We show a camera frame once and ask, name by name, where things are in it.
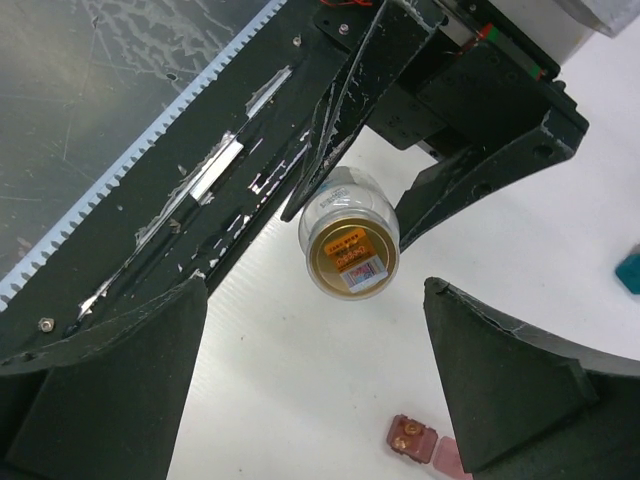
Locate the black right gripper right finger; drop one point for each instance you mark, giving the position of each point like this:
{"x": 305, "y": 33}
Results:
{"x": 525, "y": 403}

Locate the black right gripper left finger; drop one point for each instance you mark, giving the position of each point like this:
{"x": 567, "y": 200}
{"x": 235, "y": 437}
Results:
{"x": 105, "y": 403}

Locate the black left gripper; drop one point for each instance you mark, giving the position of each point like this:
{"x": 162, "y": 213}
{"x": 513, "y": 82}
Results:
{"x": 484, "y": 93}

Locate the red Sat pill box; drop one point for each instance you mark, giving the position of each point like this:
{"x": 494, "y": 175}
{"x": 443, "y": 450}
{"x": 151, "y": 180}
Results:
{"x": 422, "y": 444}

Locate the clear pill bottle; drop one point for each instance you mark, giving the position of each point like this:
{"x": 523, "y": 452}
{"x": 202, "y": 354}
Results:
{"x": 346, "y": 193}

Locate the gold bottle cap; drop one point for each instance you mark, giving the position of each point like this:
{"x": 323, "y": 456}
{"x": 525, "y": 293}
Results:
{"x": 352, "y": 259}

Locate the teal pill box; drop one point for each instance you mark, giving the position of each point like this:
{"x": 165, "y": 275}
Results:
{"x": 628, "y": 271}

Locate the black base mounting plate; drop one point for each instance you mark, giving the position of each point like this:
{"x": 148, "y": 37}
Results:
{"x": 300, "y": 36}

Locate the light blue cable duct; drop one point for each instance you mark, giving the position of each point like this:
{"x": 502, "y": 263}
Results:
{"x": 87, "y": 87}

